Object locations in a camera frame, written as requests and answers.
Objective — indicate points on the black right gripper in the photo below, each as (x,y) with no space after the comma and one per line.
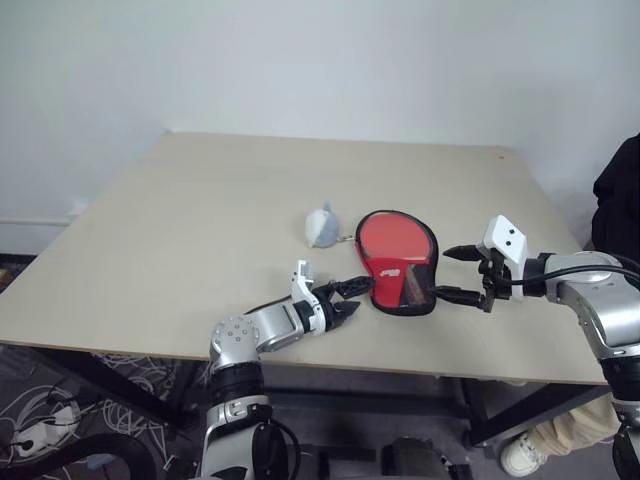
(496,282)

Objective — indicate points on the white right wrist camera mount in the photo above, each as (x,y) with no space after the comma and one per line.
(506,242)

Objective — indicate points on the person's beige trouser leg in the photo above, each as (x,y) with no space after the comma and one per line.
(575,425)

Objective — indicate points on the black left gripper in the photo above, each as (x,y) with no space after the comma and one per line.
(327,307)

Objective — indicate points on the white power strip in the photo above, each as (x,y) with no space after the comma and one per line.
(47,430)

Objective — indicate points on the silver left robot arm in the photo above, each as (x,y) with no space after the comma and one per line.
(272,325)

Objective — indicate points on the black metal table frame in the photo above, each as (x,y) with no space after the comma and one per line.
(475,405)

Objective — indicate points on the person's black jacket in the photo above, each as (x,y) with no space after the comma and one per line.
(620,200)

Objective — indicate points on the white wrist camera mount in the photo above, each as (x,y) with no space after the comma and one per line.
(303,274)
(506,242)

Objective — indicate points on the brown cardboard box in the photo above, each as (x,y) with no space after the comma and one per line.
(4,280)

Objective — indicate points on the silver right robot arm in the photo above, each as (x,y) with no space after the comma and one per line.
(592,300)

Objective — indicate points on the red black paddle case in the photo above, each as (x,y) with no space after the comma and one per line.
(390,290)

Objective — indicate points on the red table tennis paddle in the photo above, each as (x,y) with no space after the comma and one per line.
(395,237)

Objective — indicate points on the person's white sneaker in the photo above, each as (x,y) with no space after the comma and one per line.
(522,452)

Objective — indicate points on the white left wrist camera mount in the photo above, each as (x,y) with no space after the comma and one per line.
(303,274)

